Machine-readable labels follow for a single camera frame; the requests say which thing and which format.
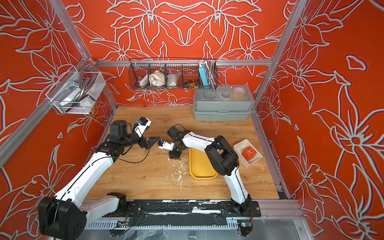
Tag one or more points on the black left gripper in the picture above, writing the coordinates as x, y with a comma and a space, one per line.
151, 140

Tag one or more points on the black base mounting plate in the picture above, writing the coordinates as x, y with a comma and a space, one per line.
224, 208

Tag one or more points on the small white plastic box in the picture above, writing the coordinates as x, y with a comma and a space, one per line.
239, 149

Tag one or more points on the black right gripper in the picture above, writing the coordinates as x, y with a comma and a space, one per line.
173, 156

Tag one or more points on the white cloth in basket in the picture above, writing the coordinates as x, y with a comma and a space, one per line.
157, 79

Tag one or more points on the clear plastic wall bin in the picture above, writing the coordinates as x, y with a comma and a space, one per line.
76, 92

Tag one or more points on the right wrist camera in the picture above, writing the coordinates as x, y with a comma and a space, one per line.
164, 145

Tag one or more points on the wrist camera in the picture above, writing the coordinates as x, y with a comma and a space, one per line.
164, 145
141, 126

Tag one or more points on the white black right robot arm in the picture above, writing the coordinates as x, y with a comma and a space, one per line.
223, 158

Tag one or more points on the yellow plastic tray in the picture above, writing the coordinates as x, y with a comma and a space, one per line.
200, 166

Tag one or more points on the black wire wall basket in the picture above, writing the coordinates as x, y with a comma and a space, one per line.
180, 73

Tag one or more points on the blue box in basket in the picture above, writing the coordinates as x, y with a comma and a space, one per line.
203, 70

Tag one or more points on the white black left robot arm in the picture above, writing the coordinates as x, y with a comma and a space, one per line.
65, 215

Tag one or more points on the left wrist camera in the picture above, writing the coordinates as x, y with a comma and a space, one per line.
141, 126

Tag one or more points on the orange block in white box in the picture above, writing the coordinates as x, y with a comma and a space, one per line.
249, 153

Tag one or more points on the grey plastic storage box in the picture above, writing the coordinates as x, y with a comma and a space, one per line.
225, 103

